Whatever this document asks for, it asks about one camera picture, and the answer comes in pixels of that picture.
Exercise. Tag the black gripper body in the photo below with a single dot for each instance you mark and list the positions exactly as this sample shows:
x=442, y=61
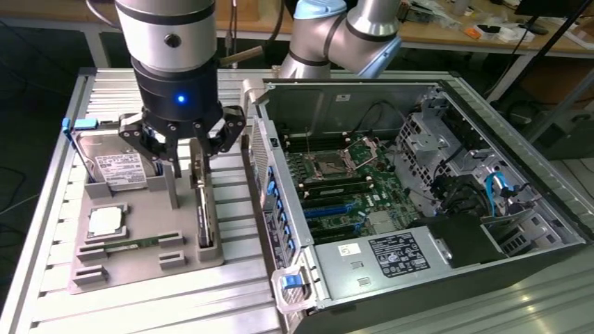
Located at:
x=177, y=90

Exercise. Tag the black low-profile graphics card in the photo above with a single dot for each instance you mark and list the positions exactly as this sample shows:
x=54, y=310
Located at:
x=206, y=215

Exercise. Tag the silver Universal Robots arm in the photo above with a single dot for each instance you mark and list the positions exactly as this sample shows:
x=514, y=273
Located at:
x=167, y=38

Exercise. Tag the silver hard disk drive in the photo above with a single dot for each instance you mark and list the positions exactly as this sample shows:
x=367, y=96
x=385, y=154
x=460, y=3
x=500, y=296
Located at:
x=117, y=167

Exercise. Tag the blue plastic disk carrier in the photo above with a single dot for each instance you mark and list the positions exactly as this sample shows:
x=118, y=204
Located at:
x=86, y=124

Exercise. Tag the CPU socket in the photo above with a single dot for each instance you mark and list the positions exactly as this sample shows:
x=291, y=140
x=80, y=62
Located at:
x=330, y=166

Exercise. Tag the grey plastic parts rack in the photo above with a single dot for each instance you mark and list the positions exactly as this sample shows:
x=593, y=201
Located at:
x=149, y=222

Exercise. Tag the blue slot retainer clips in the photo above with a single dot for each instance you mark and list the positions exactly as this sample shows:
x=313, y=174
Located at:
x=278, y=208

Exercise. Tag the silver CPU chip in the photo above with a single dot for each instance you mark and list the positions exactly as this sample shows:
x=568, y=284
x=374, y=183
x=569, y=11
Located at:
x=107, y=221

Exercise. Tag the black installed RAM stick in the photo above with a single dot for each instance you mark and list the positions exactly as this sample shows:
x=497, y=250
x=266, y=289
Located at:
x=337, y=191

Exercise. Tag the metal socket cover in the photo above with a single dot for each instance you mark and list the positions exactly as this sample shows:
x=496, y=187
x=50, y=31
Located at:
x=365, y=153

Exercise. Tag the green RAM stick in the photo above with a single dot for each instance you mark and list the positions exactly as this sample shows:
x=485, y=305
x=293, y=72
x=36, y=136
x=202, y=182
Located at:
x=130, y=243

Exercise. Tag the blue expansion slot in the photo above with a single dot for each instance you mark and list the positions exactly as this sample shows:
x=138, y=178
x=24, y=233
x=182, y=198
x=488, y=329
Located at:
x=325, y=211

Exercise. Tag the wooden desk with white legs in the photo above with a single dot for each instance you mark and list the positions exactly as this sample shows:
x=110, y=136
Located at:
x=46, y=8

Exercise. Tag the green motherboard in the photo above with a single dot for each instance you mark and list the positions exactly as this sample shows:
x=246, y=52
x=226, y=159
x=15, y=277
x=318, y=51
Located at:
x=385, y=195

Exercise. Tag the silver metal drive cage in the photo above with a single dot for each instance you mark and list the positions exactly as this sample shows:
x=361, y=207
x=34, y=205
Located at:
x=428, y=146

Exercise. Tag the silver chipset heatsink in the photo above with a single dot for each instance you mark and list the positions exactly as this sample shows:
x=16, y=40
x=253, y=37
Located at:
x=385, y=222

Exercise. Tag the blue case latch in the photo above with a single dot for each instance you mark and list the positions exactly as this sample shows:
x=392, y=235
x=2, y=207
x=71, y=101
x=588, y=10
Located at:
x=291, y=282

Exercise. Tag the grey power supply unit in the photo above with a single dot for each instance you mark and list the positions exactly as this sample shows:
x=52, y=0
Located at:
x=353, y=275

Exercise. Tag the cluttered wooden desk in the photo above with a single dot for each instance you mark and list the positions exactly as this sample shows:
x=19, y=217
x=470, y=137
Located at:
x=432, y=35

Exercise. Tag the black plastic air shroud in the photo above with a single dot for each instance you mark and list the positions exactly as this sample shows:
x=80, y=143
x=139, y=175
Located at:
x=464, y=240

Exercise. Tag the open black PC case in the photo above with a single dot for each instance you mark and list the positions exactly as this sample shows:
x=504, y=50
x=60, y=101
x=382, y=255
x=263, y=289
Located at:
x=418, y=306

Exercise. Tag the black box on floor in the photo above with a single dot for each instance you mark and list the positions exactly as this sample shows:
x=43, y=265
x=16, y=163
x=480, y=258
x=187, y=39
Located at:
x=566, y=139

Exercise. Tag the black tripod pole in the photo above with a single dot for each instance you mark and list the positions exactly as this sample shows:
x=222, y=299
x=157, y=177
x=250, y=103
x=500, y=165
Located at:
x=548, y=38

